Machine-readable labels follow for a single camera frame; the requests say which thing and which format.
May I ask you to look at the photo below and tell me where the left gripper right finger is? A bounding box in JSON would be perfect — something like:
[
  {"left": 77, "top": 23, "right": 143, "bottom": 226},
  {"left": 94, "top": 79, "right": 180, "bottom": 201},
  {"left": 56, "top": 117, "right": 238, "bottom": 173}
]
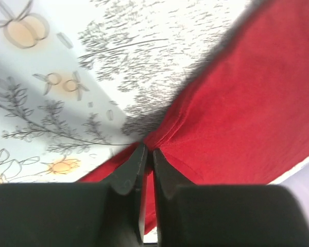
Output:
[{"left": 153, "top": 150, "right": 309, "bottom": 246}]

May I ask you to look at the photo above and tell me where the floral table mat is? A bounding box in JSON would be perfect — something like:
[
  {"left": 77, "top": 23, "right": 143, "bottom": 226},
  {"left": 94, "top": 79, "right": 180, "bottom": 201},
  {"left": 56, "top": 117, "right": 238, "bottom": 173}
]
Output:
[{"left": 0, "top": 1, "right": 254, "bottom": 184}]

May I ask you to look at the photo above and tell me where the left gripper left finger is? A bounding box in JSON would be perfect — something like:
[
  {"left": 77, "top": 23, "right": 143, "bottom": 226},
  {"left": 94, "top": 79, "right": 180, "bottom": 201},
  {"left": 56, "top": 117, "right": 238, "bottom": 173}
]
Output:
[{"left": 0, "top": 144, "right": 147, "bottom": 246}]

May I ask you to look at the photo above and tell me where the red t shirt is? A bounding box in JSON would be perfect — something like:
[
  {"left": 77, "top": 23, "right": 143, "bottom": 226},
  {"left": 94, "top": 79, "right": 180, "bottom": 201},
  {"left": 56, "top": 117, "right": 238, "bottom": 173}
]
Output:
[{"left": 78, "top": 0, "right": 309, "bottom": 235}]

